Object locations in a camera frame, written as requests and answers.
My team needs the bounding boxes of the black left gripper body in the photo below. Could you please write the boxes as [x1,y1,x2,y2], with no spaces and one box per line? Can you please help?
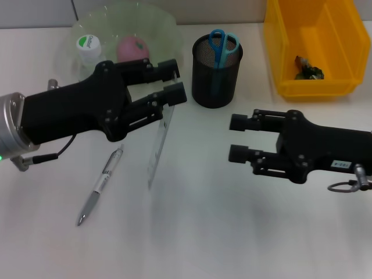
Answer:
[19,60,131,145]

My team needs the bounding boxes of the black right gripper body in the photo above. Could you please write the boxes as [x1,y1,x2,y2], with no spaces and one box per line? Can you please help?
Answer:
[276,109,372,185]

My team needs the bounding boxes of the blue scissors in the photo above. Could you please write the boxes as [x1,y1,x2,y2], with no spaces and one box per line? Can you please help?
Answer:
[209,28,240,97]

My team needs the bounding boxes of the clear plastic ruler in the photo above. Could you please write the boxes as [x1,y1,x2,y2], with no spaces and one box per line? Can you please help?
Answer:
[146,69,179,190]

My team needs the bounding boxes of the clear green-label water bottle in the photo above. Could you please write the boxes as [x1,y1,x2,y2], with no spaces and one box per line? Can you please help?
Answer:
[76,34,107,81]

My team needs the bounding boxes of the green plastic wrapper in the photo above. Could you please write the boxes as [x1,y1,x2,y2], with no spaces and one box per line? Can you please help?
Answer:
[294,55,324,80]

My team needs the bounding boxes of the silver ballpoint pen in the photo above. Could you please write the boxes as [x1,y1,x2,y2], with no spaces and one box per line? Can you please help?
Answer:
[75,144,127,227]

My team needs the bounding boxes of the green translucent fruit bowl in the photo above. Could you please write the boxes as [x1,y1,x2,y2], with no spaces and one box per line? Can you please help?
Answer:
[70,2,183,87]

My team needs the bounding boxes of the black mesh pen holder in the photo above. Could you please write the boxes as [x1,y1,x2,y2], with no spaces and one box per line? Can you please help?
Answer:
[191,33,244,109]

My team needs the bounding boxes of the yellow plastic bin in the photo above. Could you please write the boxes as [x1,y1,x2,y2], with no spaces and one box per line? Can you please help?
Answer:
[263,0,371,103]

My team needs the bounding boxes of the grey right wrist cable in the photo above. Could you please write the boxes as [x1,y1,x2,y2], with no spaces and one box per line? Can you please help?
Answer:
[327,163,372,194]

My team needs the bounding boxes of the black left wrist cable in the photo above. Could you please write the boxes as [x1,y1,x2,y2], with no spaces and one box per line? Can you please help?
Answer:
[10,133,78,173]

